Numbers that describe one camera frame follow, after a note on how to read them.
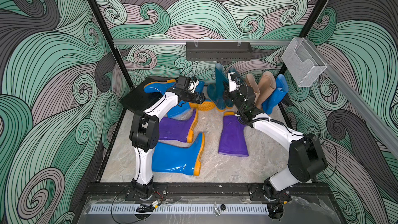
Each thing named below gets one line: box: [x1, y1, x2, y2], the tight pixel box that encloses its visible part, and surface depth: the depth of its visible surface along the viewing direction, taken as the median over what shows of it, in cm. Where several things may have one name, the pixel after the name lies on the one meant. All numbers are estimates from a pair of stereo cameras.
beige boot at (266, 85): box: [256, 71, 277, 109], surface depth 92 cm
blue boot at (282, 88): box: [262, 74, 289, 116], surface depth 87 cm
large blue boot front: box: [151, 132, 206, 176], surface depth 82 cm
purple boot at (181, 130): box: [158, 108, 199, 144], surface depth 92 cm
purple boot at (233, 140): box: [218, 111, 249, 158], surface depth 90 cm
